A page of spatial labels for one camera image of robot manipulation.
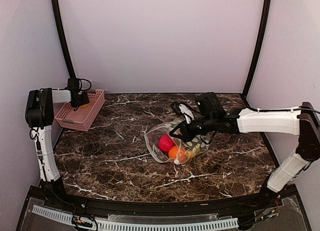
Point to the right black frame post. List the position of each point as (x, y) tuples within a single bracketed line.
[(258, 47)]

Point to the orange fake orange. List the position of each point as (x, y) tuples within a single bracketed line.
[(178, 153)]

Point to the yellow fake lemon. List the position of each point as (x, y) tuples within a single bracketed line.
[(84, 105)]

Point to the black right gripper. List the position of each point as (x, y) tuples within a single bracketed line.
[(188, 135)]

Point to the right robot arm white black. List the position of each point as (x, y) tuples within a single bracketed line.
[(301, 121)]

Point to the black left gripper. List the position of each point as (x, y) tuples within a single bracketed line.
[(86, 100)]

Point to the white slotted cable duct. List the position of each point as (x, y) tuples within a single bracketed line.
[(205, 222)]

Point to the left black frame post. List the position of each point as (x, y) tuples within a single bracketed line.
[(62, 38)]

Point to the yellow fake banana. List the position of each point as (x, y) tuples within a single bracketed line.
[(193, 151)]

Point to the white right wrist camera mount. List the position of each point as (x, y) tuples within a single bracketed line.
[(187, 113)]

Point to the pink perforated plastic basket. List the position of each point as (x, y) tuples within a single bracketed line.
[(82, 118)]

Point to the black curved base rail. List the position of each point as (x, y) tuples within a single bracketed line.
[(236, 206)]

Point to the red fake apple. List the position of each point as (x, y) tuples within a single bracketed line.
[(165, 143)]

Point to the clear polka dot zip bag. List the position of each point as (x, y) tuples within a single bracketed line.
[(153, 136)]

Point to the black frame post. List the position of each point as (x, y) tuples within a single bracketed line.
[(258, 47), (62, 38)]

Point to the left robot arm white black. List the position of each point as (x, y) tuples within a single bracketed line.
[(39, 116)]

